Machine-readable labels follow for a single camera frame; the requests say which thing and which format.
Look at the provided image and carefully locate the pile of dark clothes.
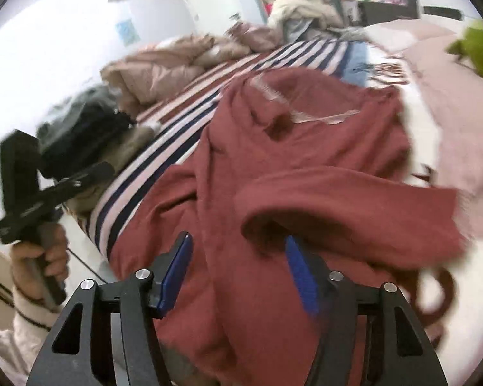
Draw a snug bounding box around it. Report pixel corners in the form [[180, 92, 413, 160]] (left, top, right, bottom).
[[36, 86, 157, 218]]

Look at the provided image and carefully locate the beige duvet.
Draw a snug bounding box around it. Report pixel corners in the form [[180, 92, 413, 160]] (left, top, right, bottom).
[[100, 34, 258, 115]]

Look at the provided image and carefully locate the pink and white pillow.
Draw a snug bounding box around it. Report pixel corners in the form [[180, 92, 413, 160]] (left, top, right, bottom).
[[362, 18, 463, 53]]

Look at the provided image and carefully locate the mauve ruffled cloth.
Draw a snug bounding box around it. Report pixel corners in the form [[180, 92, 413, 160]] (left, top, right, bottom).
[[225, 22, 282, 53]]

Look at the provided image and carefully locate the white bed headboard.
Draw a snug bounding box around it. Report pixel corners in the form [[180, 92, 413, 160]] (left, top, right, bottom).
[[421, 2, 483, 29]]

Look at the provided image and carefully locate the dark bookshelf with items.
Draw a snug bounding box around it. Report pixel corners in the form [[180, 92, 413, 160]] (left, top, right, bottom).
[[358, 0, 419, 25]]

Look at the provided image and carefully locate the blue wall poster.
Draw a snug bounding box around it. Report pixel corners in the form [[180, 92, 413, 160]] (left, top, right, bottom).
[[116, 19, 141, 45]]

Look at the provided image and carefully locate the pile of cream blankets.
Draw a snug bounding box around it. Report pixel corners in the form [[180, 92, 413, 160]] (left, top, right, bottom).
[[266, 0, 343, 43]]

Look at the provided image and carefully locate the dark red shirt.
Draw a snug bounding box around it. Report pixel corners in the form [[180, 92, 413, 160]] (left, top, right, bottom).
[[109, 66, 468, 386]]

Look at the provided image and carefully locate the person's left hand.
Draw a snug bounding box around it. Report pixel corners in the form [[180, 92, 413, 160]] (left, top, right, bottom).
[[10, 223, 70, 303]]

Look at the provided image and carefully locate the green avocado plush toy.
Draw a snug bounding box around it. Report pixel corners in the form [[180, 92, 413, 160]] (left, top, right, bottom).
[[445, 20, 483, 85]]

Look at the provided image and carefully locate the pink ribbed pillow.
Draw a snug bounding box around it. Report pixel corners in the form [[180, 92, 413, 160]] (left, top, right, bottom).
[[402, 44, 483, 230]]

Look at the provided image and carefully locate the white door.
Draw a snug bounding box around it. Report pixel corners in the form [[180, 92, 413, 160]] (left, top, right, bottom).
[[181, 0, 266, 35]]

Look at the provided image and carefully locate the striped printed blanket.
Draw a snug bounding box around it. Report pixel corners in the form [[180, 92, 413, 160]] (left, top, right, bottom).
[[84, 36, 411, 258]]

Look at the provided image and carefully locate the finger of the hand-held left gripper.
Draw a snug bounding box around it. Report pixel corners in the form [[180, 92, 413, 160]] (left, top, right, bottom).
[[42, 162, 116, 207]]

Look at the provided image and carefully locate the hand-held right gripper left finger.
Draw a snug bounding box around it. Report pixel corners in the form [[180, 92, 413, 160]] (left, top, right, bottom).
[[26, 231, 194, 386]]

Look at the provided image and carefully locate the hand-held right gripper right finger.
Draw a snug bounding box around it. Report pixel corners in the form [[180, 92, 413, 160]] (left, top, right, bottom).
[[285, 235, 447, 386]]

